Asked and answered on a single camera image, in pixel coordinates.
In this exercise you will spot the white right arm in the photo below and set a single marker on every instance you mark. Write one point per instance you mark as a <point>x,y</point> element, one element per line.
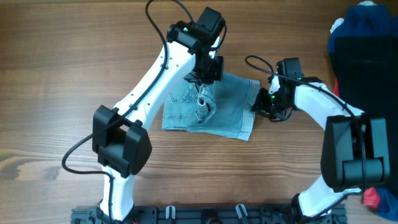
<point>355,153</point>

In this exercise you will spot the light blue denim shorts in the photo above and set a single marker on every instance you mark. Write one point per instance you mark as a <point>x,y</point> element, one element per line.
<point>221,108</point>

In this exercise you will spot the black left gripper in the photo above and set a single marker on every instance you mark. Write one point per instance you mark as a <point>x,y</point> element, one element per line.
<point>217,64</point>

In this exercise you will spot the white garment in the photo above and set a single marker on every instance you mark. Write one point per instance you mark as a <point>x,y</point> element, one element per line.
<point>339,21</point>

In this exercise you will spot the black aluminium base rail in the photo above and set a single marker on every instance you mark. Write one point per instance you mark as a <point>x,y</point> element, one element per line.
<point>273,213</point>

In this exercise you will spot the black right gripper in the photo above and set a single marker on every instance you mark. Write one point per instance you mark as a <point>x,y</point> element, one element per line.
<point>281,114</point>

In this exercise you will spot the black garment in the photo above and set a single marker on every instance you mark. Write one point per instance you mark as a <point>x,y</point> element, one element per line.
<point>366,72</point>

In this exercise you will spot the dark navy blue garment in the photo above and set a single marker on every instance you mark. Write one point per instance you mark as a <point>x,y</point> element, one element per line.
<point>364,21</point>

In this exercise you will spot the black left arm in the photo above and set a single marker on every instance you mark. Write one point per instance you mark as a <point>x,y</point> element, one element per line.
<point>121,134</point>

